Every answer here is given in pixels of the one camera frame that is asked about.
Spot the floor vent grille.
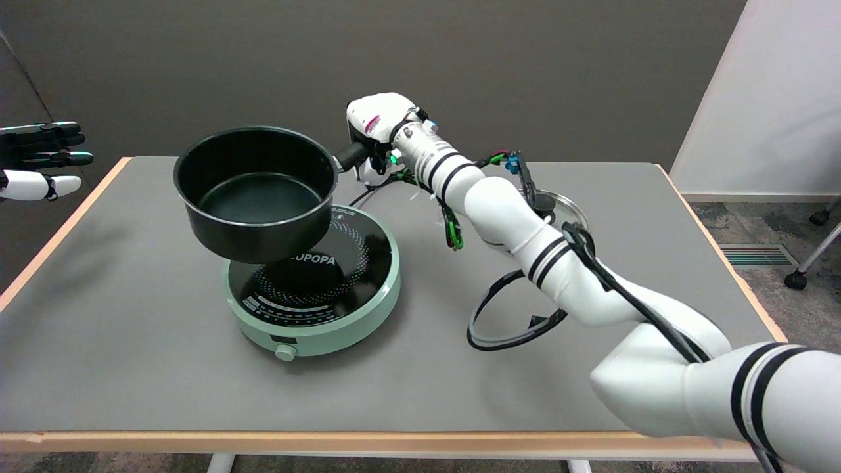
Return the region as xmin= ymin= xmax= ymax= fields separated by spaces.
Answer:
xmin=718 ymin=244 xmax=800 ymax=268

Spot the blue plug wire connector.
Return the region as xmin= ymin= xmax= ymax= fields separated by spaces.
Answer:
xmin=476 ymin=150 xmax=539 ymax=198

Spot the green robot wire bundle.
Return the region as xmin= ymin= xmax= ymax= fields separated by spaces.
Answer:
xmin=394 ymin=168 xmax=465 ymax=252

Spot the grey chair leg with caster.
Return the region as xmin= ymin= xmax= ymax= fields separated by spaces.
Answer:
xmin=784 ymin=223 xmax=841 ymax=291

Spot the green round induction stove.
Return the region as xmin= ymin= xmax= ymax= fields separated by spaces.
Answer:
xmin=223 ymin=204 xmax=401 ymax=362

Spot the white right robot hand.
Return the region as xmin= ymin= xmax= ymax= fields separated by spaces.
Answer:
xmin=346 ymin=92 xmax=428 ymax=188

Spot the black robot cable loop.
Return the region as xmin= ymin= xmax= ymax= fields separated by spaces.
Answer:
xmin=466 ymin=222 xmax=783 ymax=473

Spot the black chair caster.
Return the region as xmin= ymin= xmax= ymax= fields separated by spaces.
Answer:
xmin=809 ymin=200 xmax=841 ymax=227

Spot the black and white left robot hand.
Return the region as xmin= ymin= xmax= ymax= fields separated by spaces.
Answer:
xmin=0 ymin=122 xmax=94 ymax=202

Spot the black stove power cable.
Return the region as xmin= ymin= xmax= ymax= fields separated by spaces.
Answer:
xmin=348 ymin=172 xmax=411 ymax=208

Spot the glass pot lid, black knob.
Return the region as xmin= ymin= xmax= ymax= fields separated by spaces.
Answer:
xmin=486 ymin=189 xmax=590 ymax=249

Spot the black soup pot with handle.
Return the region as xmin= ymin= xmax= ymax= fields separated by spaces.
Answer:
xmin=173 ymin=126 xmax=369 ymax=265

